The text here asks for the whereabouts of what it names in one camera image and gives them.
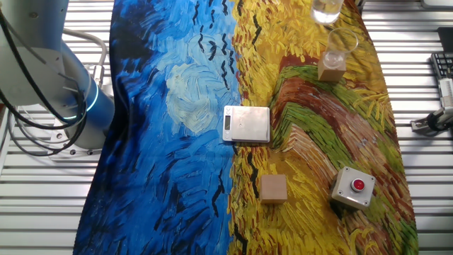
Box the painted wheatfield tablecloth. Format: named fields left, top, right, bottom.
left=72, top=0, right=419, bottom=255

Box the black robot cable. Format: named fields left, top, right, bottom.
left=0, top=10, right=88, bottom=157

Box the clear glass mug with water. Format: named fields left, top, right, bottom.
left=310, top=0, right=345, bottom=26

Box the grey box with red button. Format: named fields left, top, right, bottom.
left=328, top=166, right=376, bottom=210

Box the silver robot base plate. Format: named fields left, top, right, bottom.
left=16, top=106, right=107, bottom=162

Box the black keyboard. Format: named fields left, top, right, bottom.
left=430, top=52, right=453, bottom=81

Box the black rectangular pad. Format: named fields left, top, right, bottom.
left=437, top=27, right=453, bottom=53

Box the grey robot hose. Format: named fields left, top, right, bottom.
left=62, top=28, right=108, bottom=88

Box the silver digital scale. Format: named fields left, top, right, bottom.
left=222, top=105, right=271, bottom=144

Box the small silver camera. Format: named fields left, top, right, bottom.
left=437, top=77, right=453, bottom=109

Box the light wooden cube block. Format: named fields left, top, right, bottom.
left=260, top=174, right=288, bottom=205
left=317, top=51, right=347, bottom=83

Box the metal camera clamp bracket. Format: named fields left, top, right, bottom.
left=410, top=108, right=453, bottom=135

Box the empty clear plastic cup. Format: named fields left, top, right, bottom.
left=322, top=28, right=359, bottom=70

